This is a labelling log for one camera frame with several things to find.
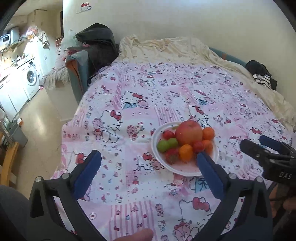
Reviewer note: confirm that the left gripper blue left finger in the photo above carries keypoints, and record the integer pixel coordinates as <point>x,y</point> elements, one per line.
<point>84,173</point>

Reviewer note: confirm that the person's right hand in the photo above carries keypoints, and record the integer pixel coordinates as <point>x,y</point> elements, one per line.
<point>288,204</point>

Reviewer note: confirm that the wall sticker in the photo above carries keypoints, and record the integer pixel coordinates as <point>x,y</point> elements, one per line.
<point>86,6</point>

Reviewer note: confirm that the red cherry tomato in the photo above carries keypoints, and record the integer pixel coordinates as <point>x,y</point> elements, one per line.
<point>198,146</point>
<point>167,134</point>

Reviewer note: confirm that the pink hello kitty bedsheet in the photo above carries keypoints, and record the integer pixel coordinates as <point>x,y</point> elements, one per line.
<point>147,121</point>

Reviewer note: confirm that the green small fruit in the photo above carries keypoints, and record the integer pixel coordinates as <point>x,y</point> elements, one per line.
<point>163,146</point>
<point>173,143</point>

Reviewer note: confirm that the orange tangerine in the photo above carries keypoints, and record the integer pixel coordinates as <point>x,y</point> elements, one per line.
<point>208,146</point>
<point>186,153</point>
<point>208,133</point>

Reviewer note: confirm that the white kitchen cabinet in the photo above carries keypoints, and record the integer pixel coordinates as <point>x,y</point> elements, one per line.
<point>13,96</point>

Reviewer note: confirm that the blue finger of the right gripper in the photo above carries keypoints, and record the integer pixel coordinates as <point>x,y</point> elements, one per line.
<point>271,143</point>
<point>255,151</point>

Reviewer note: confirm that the person's left hand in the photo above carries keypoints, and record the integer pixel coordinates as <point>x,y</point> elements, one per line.
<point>143,235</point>

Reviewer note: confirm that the red strawberry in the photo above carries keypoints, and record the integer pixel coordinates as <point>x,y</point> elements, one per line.
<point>172,156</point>

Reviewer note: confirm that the white pink plate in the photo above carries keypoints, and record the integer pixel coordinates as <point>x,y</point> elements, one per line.
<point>189,169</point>

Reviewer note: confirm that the striped dark clothes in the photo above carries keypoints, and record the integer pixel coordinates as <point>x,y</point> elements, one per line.
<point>261,75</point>

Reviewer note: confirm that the grey trash bin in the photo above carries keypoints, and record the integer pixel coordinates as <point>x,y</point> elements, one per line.
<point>17,134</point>

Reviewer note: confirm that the black clothes pile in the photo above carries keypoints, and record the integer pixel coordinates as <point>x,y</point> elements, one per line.
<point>101,47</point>

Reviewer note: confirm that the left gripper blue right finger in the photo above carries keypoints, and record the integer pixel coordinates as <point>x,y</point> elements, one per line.
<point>214,175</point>

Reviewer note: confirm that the white microwave appliance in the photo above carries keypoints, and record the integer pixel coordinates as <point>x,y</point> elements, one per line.
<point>11,36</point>

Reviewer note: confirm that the wooden chair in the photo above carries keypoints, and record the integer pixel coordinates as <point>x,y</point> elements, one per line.
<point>7,176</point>

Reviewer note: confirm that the white washing machine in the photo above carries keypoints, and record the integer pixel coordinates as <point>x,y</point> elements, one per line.
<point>31,79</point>

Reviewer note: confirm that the red yellow apple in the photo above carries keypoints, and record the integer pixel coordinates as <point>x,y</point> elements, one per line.
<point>188,132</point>

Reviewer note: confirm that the blue orange chair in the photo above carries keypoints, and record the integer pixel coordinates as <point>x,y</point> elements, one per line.
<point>78,66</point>

